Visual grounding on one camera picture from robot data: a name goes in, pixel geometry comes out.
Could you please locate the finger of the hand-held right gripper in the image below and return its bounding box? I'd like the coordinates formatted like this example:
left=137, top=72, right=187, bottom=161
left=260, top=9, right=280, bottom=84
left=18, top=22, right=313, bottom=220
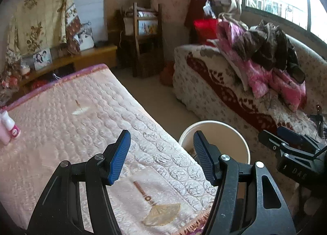
left=258, top=130, right=318, bottom=161
left=277, top=126, right=325, bottom=152

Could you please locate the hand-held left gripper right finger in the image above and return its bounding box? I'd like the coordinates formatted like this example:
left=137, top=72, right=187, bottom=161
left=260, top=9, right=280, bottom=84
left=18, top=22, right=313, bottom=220
left=193, top=130, right=297, bottom=235

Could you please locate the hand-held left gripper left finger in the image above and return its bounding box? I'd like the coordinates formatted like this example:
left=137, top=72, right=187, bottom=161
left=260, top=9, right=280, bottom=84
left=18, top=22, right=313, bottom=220
left=27, top=130, right=132, bottom=235

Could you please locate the white plastic bucket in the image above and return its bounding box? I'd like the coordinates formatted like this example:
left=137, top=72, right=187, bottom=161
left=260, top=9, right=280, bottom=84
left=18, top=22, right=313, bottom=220
left=178, top=120, right=251, bottom=166

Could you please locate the black metal stand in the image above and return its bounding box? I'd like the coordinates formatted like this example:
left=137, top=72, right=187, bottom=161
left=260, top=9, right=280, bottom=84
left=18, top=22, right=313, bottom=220
left=310, top=103, right=327, bottom=138

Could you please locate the pink quilted table cover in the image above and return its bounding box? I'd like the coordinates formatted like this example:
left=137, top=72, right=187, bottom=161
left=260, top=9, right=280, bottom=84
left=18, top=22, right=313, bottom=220
left=0, top=63, right=220, bottom=235

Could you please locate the pink padded jacket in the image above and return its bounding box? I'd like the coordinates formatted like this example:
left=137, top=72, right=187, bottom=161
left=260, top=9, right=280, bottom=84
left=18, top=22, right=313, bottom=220
left=216, top=19, right=307, bottom=111

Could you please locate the sofa with floral red blanket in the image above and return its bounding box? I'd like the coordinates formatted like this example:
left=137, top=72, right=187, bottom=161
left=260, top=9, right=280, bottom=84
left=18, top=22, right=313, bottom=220
left=172, top=34, right=327, bottom=215

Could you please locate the dark brown garment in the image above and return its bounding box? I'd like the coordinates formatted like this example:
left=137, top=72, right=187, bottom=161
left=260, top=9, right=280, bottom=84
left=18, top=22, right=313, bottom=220
left=241, top=20, right=306, bottom=83

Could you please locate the orange bag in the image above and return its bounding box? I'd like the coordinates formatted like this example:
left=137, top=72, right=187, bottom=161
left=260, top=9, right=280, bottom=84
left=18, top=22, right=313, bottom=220
left=160, top=61, right=175, bottom=87

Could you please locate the low wooden cabinet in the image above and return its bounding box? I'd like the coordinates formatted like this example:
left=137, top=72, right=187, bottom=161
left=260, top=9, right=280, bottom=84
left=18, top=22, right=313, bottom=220
left=18, top=45, right=118, bottom=95

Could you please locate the dark wooden chair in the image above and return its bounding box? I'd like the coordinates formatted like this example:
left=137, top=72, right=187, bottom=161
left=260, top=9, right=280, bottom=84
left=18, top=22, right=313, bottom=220
left=116, top=2, right=164, bottom=78

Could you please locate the small white bottle pink label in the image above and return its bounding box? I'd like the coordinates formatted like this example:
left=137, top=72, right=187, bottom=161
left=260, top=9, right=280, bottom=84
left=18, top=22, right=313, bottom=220
left=0, top=111, right=21, bottom=139

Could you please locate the framed photo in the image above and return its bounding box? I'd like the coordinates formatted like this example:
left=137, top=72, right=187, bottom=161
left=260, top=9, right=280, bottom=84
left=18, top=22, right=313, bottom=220
left=33, top=48, right=53, bottom=71

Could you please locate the red bag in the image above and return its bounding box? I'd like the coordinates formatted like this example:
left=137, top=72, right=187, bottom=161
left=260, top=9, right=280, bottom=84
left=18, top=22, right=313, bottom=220
left=193, top=18, right=221, bottom=45

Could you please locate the brown patterned cloth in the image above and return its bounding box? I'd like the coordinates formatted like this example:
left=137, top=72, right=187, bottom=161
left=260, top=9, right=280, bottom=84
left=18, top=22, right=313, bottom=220
left=65, top=2, right=82, bottom=55

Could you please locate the artificial flower bouquet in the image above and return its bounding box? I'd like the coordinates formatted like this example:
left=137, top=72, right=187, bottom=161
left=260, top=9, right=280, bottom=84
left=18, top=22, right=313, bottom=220
left=0, top=56, right=28, bottom=97

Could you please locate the clear plastic bag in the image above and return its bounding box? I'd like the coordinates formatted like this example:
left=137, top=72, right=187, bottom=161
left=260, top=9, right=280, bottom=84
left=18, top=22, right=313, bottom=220
left=203, top=0, right=217, bottom=18

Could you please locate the dark red hanging garment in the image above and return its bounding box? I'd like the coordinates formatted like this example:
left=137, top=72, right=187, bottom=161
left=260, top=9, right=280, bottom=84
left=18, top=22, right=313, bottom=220
left=184, top=0, right=212, bottom=28

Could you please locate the cream floral cloth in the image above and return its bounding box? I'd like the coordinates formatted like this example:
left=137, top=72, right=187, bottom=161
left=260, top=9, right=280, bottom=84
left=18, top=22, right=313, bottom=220
left=8, top=0, right=68, bottom=57

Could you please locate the floral curtain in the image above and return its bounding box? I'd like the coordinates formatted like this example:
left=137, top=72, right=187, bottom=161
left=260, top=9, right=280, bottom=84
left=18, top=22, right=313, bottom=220
left=151, top=0, right=195, bottom=46

